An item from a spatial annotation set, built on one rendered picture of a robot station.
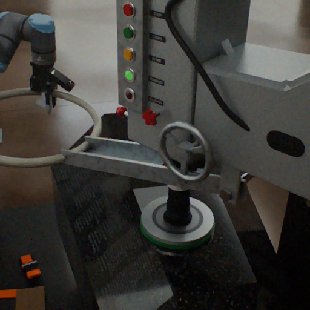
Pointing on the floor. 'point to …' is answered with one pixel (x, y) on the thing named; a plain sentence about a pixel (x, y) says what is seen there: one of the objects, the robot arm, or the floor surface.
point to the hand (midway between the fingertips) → (52, 108)
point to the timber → (31, 298)
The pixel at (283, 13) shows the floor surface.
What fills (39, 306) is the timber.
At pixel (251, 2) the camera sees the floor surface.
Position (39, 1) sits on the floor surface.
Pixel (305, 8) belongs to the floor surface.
